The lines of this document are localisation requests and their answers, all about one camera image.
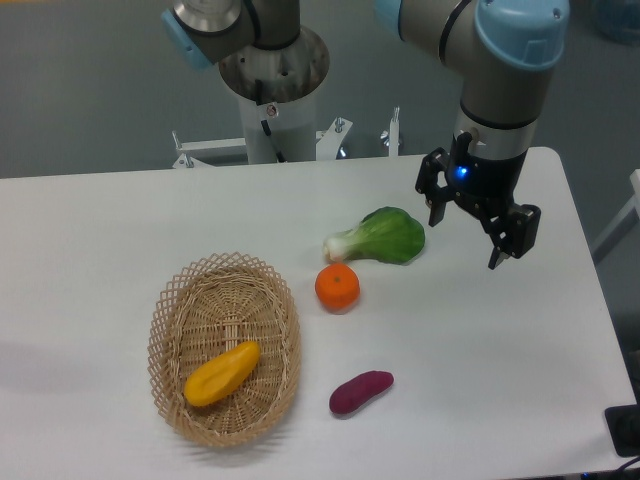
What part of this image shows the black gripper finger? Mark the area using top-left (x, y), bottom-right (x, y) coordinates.
top-left (415, 147), bottom-right (460, 226)
top-left (481, 203), bottom-right (541, 270)

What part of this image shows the black device at table edge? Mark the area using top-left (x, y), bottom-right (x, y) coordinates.
top-left (604, 404), bottom-right (639, 457)

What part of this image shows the green bok choy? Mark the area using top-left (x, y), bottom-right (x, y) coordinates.
top-left (322, 206), bottom-right (426, 265)

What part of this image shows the orange tangerine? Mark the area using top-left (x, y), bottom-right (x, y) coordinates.
top-left (314, 263), bottom-right (361, 311)

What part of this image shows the white frame at right edge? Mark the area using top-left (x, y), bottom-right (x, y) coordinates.
top-left (591, 169), bottom-right (639, 265)

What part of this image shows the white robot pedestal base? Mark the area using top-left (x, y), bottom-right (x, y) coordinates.
top-left (172, 27), bottom-right (353, 168)

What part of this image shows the purple sweet potato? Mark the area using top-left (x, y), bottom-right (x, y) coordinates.
top-left (329, 370), bottom-right (395, 415)

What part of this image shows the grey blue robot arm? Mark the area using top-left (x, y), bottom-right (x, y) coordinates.
top-left (161, 1), bottom-right (570, 267)

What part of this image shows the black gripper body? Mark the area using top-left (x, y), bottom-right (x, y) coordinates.
top-left (445, 131), bottom-right (526, 219)

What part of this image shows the woven wicker basket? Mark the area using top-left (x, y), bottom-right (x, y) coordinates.
top-left (148, 252), bottom-right (301, 448)

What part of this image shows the yellow mango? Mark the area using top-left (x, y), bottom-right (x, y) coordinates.
top-left (184, 341), bottom-right (261, 407)

